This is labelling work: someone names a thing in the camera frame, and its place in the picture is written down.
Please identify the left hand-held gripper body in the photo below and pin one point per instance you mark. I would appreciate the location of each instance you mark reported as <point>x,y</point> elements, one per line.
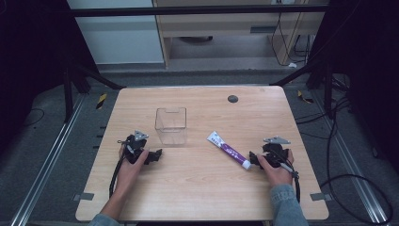
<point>135,147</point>

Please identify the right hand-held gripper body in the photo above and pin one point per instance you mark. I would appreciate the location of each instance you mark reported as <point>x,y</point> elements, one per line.
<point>276,153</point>

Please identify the person's right hand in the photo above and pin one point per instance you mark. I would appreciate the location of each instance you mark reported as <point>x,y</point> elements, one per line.
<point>277,175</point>

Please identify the person's left hand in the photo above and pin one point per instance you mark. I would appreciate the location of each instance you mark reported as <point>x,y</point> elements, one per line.
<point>128,174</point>

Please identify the white and purple toothpaste tube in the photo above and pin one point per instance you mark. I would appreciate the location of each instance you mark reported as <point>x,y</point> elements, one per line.
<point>229,150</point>

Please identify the clear plastic box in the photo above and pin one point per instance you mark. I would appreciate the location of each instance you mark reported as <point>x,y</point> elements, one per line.
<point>171,125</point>

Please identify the yellow black hazard tape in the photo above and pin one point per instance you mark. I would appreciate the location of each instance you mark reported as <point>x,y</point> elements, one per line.
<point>304,98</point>
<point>101,100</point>

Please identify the grey round table grommet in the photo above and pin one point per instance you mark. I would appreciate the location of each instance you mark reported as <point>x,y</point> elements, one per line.
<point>232,99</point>

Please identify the black metal stand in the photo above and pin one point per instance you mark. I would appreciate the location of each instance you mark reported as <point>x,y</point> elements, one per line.
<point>326,84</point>
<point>68,94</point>

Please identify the white cabinet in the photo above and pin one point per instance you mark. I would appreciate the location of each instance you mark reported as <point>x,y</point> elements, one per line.
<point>122,37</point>

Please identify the grey table bracket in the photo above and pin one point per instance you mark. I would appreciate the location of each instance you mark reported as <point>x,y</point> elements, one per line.
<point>83,196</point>
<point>320,196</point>

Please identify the aluminium floor rail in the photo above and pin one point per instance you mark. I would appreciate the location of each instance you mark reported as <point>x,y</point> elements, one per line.
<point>44,163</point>
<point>351,157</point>

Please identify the black horizontal frame bar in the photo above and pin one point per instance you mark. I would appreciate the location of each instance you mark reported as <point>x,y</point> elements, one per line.
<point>188,11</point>

